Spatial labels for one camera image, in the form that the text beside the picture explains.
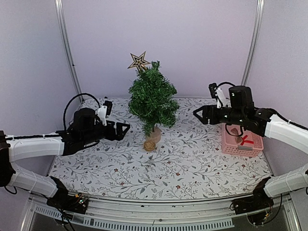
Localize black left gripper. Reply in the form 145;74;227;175
81;120;130;145

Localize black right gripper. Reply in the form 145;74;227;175
194;104;245;126

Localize gold bell ornament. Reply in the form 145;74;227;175
231;128;243;144

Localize small green christmas tree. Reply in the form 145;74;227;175
128;61;180;144

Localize pink plastic basket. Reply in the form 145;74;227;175
221;124;264;157

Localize gold star tree topper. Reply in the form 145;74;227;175
128;51;151;72

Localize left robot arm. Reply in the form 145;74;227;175
0;101;130;209

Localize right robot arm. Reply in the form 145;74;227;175
193;83;308;210

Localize red ribbon bow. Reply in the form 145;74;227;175
240;135;254;146

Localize floral patterned table mat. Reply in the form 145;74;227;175
50;98;271;200

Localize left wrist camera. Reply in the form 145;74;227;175
97;101;113;126

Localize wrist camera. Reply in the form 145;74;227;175
97;101;113;126
208;83;228;108

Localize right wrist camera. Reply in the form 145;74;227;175
208;83;228;108

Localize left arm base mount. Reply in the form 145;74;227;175
47;193;89;214

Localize front aluminium rail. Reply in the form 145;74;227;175
21;194;303;231

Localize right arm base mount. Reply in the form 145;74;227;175
229;192;274;226

